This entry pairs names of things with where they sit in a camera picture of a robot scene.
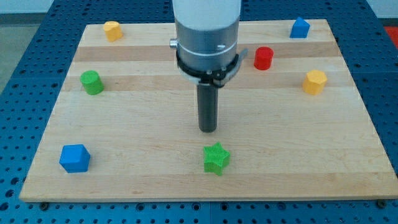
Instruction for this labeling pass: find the black clamp ring with lever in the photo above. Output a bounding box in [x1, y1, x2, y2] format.
[175, 48, 249, 88]

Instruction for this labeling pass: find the yellow heart block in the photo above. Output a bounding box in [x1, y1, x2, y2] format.
[103, 21, 123, 42]

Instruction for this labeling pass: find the yellow hexagon block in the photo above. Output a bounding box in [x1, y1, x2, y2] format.
[302, 70, 328, 95]

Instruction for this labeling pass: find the green star block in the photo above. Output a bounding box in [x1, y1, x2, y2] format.
[203, 142, 230, 176]

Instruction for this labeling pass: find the blue pentagon block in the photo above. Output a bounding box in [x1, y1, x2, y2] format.
[290, 17, 310, 39]

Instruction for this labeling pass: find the blue cube block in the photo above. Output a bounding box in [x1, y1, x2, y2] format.
[59, 144, 91, 173]

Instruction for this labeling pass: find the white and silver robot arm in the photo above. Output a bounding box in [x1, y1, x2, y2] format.
[172, 0, 241, 71]

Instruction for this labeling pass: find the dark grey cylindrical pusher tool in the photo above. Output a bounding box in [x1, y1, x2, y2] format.
[197, 85, 218, 133]

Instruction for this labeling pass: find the wooden board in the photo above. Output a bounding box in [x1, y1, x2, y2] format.
[20, 19, 397, 202]

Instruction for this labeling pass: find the red cylinder block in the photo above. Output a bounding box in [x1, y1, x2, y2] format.
[254, 47, 274, 70]

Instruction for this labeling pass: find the green cylinder block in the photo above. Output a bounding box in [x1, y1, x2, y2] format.
[80, 70, 104, 95]

